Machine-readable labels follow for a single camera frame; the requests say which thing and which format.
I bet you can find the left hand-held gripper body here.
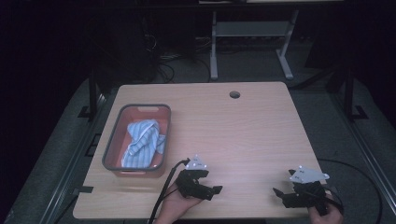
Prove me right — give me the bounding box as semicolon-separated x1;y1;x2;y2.
175;154;217;202

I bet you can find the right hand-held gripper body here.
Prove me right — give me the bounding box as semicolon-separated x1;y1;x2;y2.
281;165;331;217

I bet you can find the person's left hand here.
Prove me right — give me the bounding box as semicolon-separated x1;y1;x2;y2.
154;182;204;224

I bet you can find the person's right hand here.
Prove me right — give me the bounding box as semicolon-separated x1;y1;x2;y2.
307;189;346;224

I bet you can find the blue striped cloth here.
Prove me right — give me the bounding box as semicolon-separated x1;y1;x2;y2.
120;119;167;169

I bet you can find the red plastic basin grey rim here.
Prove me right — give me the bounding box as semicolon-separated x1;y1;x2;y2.
102;103;172;179

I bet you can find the grey metal stand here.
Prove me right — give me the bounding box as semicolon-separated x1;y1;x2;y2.
209;8;300;81

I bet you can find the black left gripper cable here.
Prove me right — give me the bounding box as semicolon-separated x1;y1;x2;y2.
148;158;191;224

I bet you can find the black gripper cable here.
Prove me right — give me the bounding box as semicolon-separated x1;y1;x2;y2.
148;158;191;224
317;158;384;224

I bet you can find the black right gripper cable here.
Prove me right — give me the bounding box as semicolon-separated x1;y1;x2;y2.
317;158;384;224

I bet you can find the aluminium frame rail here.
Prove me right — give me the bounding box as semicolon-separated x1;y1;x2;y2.
329;91;396;217
38;92;108;224

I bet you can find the black metal post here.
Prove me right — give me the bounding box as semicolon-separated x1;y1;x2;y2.
343;63;370;123
78;67;98;119

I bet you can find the tangle of floor cables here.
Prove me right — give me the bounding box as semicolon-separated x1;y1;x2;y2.
141;33;213;84

